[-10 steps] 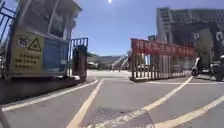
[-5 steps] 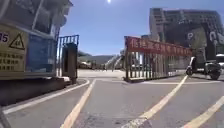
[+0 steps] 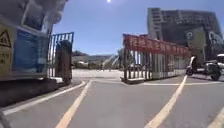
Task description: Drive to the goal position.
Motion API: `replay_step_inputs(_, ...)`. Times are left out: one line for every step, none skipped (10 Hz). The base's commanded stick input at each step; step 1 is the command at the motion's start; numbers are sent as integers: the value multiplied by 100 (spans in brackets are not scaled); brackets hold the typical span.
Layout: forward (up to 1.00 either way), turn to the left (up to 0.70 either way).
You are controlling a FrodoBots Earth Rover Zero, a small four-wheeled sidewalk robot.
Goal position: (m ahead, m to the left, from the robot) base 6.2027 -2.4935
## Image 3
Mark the site hoarding with signs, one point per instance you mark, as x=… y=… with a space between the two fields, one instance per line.
x=26 y=50

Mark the fence with red banner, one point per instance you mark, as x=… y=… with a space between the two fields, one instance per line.
x=150 y=45

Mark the parked scooter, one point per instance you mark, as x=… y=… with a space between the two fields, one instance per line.
x=213 y=68

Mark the tall grey building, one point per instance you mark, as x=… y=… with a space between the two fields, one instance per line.
x=173 y=23

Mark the dark concrete kerb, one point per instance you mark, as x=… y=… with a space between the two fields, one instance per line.
x=23 y=91

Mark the green sign board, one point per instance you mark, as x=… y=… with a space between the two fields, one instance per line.
x=196 y=40

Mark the grey asphalt road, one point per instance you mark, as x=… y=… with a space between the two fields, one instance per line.
x=116 y=106

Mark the blue metal gate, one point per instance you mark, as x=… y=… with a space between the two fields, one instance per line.
x=63 y=60

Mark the distant low buildings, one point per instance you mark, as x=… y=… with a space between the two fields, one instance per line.
x=90 y=60

